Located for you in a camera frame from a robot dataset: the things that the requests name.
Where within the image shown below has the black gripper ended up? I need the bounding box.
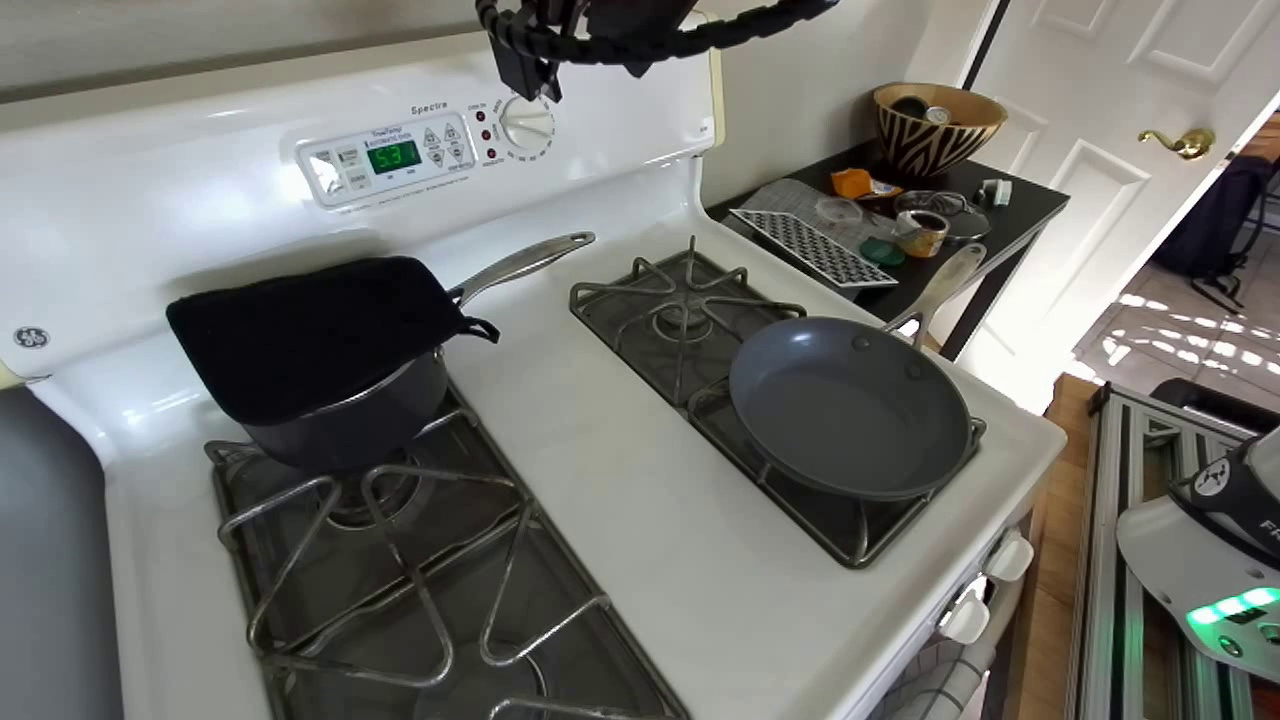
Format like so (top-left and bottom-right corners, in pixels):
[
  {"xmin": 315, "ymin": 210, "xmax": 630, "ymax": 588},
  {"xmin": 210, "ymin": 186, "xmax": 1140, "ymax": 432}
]
[{"xmin": 470, "ymin": 0, "xmax": 592, "ymax": 104}]

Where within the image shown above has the white oven dial knob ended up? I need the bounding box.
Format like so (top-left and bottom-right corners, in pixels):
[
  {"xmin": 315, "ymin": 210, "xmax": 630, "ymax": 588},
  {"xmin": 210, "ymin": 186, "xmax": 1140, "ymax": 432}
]
[{"xmin": 497, "ymin": 91, "xmax": 564, "ymax": 164}]

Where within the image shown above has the stove control display panel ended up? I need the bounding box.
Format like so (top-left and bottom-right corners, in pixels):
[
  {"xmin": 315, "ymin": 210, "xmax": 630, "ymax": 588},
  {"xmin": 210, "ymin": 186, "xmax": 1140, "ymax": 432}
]
[{"xmin": 293, "ymin": 104, "xmax": 486, "ymax": 214}]

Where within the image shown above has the white gas stove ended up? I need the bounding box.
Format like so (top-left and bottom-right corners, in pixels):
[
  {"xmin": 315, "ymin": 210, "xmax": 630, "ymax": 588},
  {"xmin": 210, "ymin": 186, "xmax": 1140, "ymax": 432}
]
[{"xmin": 0, "ymin": 24, "xmax": 1070, "ymax": 720}]

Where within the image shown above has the white stove burner knob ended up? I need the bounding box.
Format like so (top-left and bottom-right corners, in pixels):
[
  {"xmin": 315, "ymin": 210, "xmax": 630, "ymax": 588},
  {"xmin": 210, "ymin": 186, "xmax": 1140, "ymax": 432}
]
[
  {"xmin": 980, "ymin": 529, "xmax": 1039, "ymax": 588},
  {"xmin": 937, "ymin": 580, "xmax": 997, "ymax": 654}
]

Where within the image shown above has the grey grate under frying pan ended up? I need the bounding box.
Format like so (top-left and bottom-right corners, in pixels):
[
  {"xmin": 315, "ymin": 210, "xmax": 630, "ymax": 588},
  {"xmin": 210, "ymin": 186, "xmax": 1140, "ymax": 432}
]
[{"xmin": 567, "ymin": 235, "xmax": 992, "ymax": 573}]

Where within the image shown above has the black cloth pot holder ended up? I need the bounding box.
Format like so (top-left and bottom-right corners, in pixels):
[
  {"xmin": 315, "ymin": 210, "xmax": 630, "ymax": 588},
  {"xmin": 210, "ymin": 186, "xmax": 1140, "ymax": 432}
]
[{"xmin": 163, "ymin": 254, "xmax": 502, "ymax": 427}]

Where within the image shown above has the clear plastic container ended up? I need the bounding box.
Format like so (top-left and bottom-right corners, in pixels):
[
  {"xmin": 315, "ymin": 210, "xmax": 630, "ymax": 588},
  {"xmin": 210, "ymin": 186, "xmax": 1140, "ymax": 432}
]
[{"xmin": 797, "ymin": 186, "xmax": 871, "ymax": 240}]

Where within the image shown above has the orange item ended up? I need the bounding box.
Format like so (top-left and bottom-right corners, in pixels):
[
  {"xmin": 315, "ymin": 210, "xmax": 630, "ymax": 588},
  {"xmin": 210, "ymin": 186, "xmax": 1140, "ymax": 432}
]
[{"xmin": 826, "ymin": 164, "xmax": 900, "ymax": 205}]

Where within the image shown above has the green lid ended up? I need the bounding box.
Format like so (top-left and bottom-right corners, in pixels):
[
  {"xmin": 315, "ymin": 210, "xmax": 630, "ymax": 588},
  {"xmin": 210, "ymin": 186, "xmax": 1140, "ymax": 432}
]
[{"xmin": 856, "ymin": 233, "xmax": 907, "ymax": 274}]

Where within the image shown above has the woven patterned bowl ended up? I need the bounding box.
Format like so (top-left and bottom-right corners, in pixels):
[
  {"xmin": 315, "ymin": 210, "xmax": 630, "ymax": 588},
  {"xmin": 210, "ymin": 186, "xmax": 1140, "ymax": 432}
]
[{"xmin": 868, "ymin": 80, "xmax": 1013, "ymax": 187}]

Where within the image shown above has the brown tape roll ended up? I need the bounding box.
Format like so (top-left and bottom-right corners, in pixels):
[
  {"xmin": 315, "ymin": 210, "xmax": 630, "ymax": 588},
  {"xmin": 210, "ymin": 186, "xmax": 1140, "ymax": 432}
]
[{"xmin": 893, "ymin": 205, "xmax": 954, "ymax": 263}]

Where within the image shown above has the dark grey frying pan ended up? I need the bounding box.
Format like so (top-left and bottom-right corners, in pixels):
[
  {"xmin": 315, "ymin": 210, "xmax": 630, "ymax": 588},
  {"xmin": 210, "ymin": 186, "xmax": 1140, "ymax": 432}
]
[{"xmin": 724, "ymin": 235, "xmax": 992, "ymax": 507}]

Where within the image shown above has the black side table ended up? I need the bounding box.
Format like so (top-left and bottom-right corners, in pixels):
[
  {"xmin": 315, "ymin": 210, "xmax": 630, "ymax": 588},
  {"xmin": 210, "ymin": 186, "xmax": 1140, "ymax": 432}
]
[{"xmin": 702, "ymin": 138, "xmax": 1070, "ymax": 361}]

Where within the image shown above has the grey grate under saucepan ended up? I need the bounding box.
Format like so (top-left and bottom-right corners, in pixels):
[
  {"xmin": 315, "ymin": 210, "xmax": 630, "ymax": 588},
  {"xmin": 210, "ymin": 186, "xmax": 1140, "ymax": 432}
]
[{"xmin": 204, "ymin": 393, "xmax": 693, "ymax": 720}]

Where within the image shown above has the white panel door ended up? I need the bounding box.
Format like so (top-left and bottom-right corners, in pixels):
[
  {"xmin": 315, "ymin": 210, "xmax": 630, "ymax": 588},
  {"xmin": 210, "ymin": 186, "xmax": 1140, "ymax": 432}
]
[{"xmin": 950, "ymin": 0, "xmax": 1280, "ymax": 415}]

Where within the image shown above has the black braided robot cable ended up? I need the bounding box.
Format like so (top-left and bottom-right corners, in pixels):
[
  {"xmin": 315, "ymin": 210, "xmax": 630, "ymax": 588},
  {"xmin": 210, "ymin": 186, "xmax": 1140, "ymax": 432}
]
[{"xmin": 545, "ymin": 0, "xmax": 848, "ymax": 74}]

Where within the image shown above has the dark saucepan with steel handle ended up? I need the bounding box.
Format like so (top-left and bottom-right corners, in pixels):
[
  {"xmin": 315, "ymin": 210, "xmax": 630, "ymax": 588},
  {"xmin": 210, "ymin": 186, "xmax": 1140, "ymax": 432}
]
[{"xmin": 236, "ymin": 229, "xmax": 600, "ymax": 478}]

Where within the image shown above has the brass door handle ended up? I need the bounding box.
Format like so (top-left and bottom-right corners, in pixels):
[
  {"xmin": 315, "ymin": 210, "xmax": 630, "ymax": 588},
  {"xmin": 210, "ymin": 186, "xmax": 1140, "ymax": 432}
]
[{"xmin": 1137, "ymin": 126, "xmax": 1219, "ymax": 164}]

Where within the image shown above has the metal robot stand frame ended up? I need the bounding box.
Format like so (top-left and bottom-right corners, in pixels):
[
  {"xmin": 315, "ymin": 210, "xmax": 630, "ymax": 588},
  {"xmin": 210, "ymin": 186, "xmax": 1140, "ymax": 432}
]
[{"xmin": 1076, "ymin": 379, "xmax": 1280, "ymax": 720}]

